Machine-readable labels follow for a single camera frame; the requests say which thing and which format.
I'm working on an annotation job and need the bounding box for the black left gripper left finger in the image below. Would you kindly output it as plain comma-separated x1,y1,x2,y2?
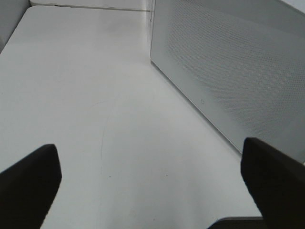
0,144,62,229

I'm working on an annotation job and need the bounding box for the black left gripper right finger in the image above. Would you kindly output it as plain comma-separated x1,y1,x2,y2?
241,137,305,229

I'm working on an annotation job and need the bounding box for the white microwave door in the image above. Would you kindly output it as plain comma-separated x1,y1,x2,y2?
150,0,305,165

